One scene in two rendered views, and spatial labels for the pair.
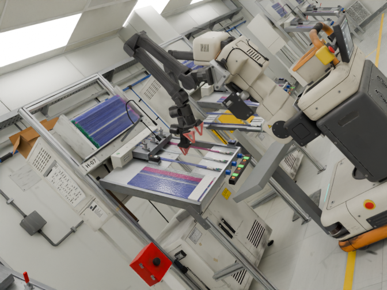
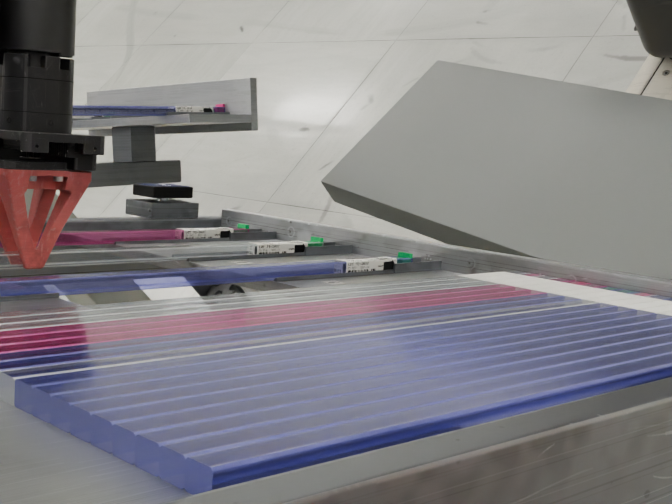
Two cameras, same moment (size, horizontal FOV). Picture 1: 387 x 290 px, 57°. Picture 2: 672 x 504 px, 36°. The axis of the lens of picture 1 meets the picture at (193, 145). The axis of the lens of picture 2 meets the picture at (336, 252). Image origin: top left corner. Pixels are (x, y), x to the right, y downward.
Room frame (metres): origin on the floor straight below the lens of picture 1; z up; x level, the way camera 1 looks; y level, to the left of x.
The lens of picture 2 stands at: (2.07, 0.66, 1.30)
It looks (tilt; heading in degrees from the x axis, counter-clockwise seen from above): 36 degrees down; 291
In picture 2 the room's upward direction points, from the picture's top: 35 degrees counter-clockwise
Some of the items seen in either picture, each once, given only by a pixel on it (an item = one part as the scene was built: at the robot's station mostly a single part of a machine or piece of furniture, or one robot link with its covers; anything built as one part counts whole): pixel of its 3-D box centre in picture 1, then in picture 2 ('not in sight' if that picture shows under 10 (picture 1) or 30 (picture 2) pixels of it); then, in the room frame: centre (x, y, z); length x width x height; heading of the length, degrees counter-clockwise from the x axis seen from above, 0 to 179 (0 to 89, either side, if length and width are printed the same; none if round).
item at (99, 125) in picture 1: (105, 122); not in sight; (2.61, 0.35, 1.52); 0.51 x 0.13 x 0.27; 141
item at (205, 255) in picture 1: (207, 252); not in sight; (2.64, 0.48, 0.31); 0.70 x 0.65 x 0.62; 141
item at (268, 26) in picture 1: (293, 40); not in sight; (6.52, -2.66, 0.95); 1.36 x 0.82 x 1.90; 51
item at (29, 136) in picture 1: (52, 122); not in sight; (2.71, 0.65, 1.82); 0.68 x 0.30 x 0.20; 141
